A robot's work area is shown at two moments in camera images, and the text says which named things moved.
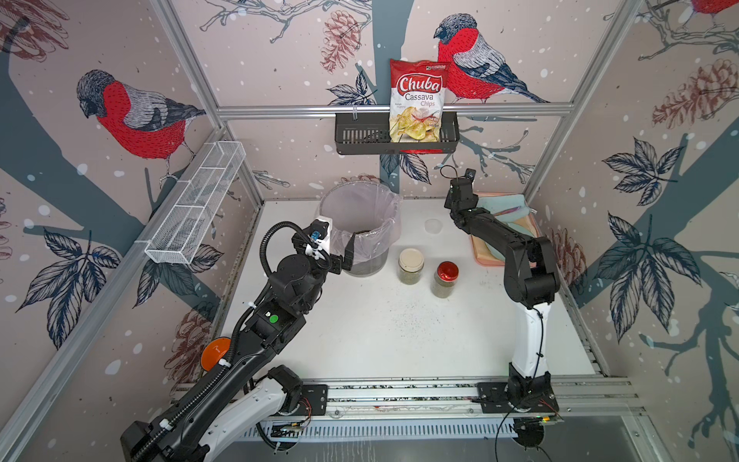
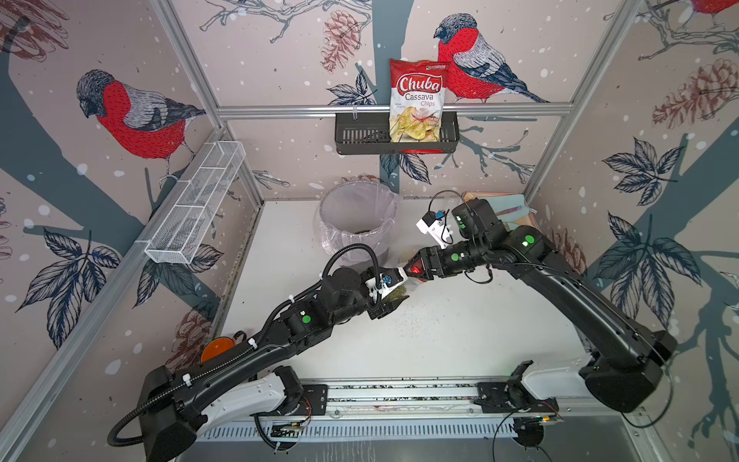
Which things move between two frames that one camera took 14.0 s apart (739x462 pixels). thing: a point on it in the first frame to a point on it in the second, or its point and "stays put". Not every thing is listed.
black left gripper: x=335 y=261 to x=382 y=310
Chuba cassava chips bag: x=418 y=91 stays put
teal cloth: x=506 y=208 stays put
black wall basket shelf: x=369 y=134 stays put
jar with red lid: x=444 y=279 to x=417 y=269
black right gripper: x=446 y=201 to x=436 y=254
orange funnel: x=213 y=350 stays put
